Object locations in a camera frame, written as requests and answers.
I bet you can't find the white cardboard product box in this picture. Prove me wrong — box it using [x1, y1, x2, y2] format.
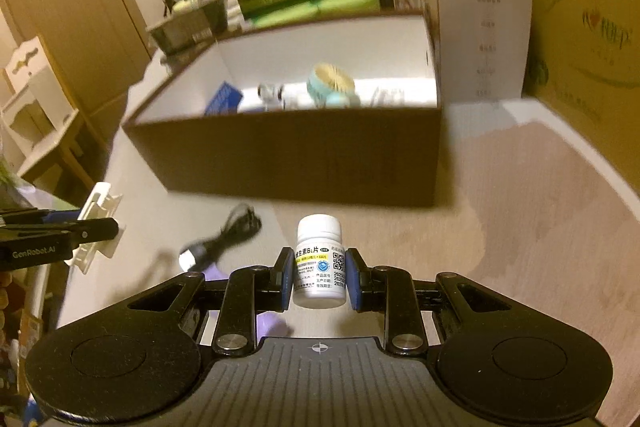
[413, 0, 534, 103]

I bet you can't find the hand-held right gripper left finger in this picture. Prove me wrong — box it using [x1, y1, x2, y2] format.
[127, 248, 296, 356]

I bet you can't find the white toothpaste tube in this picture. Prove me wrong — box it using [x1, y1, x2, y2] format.
[257, 81, 312, 112]

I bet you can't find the cream wrapped packet bundle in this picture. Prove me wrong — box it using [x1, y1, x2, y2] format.
[171, 0, 244, 32]

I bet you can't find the white pill bottle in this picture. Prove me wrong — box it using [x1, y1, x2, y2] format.
[292, 214, 348, 308]

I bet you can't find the large brown cardboard carton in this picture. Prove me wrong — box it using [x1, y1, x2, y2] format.
[494, 0, 640, 200]

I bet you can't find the teal handheld fan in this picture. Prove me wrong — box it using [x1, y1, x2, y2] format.
[305, 62, 359, 109]

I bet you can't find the brown storage box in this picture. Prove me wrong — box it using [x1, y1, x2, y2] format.
[121, 11, 445, 209]

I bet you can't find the white plastic clip holder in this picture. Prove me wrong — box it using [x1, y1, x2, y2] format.
[64, 181, 124, 276]

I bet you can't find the white printed packet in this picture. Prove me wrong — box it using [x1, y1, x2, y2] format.
[369, 86, 407, 108]

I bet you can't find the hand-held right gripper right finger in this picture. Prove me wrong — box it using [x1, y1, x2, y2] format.
[345, 248, 511, 356]

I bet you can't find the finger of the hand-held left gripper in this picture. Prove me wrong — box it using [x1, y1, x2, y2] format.
[0, 208, 56, 227]
[0, 217, 120, 254]

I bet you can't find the wooden door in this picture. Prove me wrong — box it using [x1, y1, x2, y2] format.
[0, 0, 154, 148]

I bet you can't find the black usb cable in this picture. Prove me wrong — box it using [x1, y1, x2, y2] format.
[178, 203, 264, 273]

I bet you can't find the white shelf unit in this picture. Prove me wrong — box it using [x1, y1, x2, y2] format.
[0, 35, 87, 188]

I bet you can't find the purple packet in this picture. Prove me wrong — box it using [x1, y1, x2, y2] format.
[204, 263, 294, 339]

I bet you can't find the white blue medicine box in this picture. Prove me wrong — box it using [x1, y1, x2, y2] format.
[203, 81, 245, 116]

